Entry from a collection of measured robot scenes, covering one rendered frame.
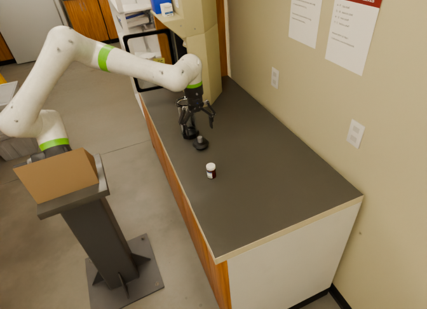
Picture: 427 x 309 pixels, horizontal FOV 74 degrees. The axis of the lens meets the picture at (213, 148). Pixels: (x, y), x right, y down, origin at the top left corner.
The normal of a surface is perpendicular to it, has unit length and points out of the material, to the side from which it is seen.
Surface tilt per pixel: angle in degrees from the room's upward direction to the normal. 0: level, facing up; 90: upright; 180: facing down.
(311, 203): 0
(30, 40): 90
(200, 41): 90
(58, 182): 90
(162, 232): 0
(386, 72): 90
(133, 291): 0
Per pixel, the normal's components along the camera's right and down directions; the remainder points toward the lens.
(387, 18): -0.92, 0.29
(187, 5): 0.38, 0.56
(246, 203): -0.08, -0.78
